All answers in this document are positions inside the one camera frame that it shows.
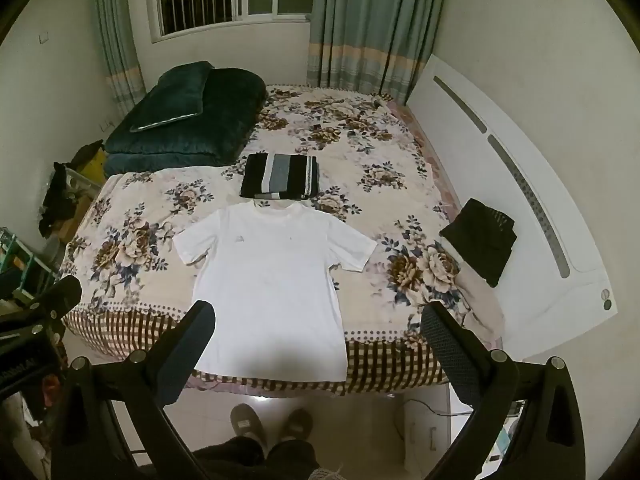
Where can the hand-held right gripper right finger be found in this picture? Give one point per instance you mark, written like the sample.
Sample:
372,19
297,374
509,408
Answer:
447,350

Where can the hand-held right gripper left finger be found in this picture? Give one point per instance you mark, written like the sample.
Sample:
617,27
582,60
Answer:
182,360

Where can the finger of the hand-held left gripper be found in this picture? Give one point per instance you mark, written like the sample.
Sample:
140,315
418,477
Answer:
60,295

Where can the white t-shirt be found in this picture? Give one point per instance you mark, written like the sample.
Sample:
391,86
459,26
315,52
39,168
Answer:
270,285

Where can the green shelf rack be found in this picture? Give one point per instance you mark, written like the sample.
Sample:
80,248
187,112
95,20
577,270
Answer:
25,265

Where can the grey slipper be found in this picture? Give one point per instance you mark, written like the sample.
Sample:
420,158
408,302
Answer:
247,422
297,425

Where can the clear plastic box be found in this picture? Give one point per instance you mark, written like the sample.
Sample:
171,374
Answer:
82,182

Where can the person's black trousers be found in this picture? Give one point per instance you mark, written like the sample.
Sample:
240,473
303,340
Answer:
250,462

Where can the yellow bag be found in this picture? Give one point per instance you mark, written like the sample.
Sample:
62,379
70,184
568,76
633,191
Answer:
95,167

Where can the small black cloth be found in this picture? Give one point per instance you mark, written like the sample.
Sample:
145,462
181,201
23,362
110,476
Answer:
87,152

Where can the floral bedspread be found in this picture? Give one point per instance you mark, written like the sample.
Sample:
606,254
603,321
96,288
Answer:
375,170

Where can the pink under sheet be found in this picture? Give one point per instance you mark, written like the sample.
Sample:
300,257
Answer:
425,150

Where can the black grey striped folded garment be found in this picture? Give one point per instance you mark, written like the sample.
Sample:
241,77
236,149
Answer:
280,175

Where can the white headboard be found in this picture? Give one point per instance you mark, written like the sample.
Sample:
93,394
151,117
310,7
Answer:
450,130

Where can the dark green pillow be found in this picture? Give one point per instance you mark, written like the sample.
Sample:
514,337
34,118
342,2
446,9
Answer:
170,95

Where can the dark green folded quilt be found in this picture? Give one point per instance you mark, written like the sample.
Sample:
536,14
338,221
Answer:
220,125

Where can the narrow green curtain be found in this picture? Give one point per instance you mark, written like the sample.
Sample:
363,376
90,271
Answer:
115,35

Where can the wide green curtain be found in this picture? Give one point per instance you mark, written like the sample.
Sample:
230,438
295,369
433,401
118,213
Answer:
370,20

